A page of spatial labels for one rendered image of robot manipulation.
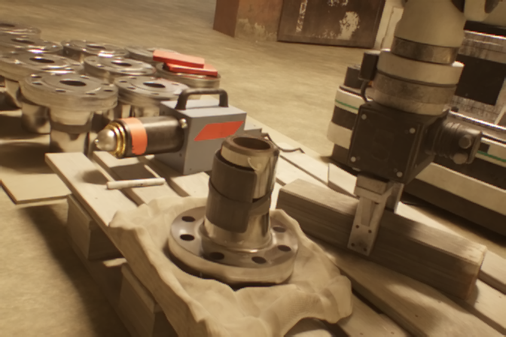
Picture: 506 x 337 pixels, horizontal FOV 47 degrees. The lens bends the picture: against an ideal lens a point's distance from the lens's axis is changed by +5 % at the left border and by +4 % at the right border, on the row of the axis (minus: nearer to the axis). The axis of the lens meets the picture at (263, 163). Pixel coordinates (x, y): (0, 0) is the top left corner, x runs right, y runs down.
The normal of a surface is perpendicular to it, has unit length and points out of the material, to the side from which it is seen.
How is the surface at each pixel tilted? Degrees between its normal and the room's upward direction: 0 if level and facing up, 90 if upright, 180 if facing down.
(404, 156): 90
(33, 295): 0
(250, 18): 90
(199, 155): 90
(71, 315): 0
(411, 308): 0
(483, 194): 90
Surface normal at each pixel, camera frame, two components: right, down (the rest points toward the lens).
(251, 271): 0.26, 0.37
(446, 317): 0.18, -0.93
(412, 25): -0.50, -0.37
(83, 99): 0.50, 0.37
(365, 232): -0.48, 0.22
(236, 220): -0.07, 0.32
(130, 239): -0.76, -0.04
